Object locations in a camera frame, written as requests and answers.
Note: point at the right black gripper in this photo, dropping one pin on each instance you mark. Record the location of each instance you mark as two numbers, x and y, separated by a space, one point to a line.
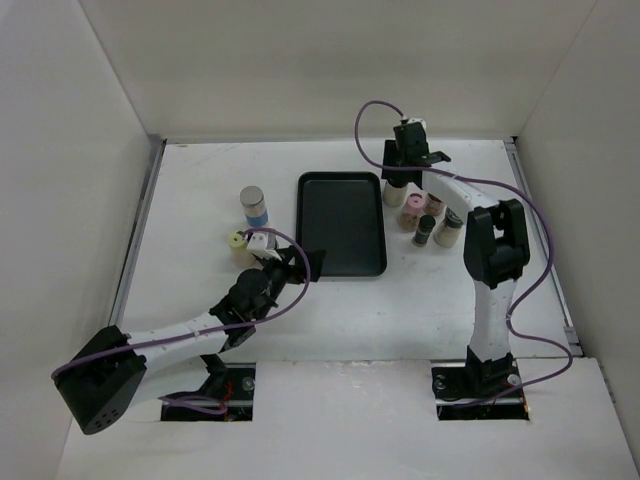
391 153

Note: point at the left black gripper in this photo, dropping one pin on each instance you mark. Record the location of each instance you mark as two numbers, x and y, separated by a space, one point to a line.
296 273

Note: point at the black cap white powder bottle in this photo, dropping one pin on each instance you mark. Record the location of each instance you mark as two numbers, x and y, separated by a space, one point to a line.
395 193

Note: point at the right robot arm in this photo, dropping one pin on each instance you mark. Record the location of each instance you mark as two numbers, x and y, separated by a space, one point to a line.
496 250

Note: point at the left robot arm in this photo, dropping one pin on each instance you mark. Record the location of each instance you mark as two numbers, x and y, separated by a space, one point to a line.
179 365

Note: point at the black rectangular tray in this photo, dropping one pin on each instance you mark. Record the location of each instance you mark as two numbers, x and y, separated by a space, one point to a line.
340 213

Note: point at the red label spice jar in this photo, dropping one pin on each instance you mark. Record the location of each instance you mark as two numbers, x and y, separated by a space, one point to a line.
434 206

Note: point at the pink cap spice jar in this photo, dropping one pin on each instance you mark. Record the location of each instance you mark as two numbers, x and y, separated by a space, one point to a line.
412 211

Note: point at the small black cap spice jar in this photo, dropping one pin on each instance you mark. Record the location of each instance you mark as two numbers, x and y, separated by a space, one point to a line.
423 231

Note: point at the yellow cap spice jar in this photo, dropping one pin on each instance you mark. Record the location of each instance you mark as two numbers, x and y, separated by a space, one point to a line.
240 255

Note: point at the grey grinder cap salt jar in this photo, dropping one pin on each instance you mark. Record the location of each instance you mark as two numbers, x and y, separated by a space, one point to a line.
449 230

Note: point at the silver cap blue label jar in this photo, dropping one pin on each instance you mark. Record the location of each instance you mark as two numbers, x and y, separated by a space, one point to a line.
254 206

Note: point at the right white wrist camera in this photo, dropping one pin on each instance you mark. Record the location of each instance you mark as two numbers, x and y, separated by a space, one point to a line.
414 120

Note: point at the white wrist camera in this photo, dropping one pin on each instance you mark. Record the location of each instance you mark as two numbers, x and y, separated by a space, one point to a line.
414 120
263 245

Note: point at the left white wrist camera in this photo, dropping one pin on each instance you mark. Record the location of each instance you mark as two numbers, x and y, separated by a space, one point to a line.
263 245

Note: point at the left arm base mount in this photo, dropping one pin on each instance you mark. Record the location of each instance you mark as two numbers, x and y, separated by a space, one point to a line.
225 395

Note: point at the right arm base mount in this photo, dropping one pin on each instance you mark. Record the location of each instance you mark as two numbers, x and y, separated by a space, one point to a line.
477 390

